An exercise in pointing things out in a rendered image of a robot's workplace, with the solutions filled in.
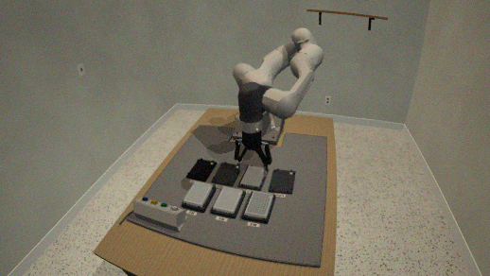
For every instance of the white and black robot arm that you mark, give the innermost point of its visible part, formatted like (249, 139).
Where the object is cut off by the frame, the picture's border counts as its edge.
(276, 102)

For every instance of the grey button panel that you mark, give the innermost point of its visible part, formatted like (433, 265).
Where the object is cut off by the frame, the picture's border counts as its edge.
(162, 215)

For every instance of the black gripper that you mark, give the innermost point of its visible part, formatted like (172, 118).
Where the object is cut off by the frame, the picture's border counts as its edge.
(253, 141)

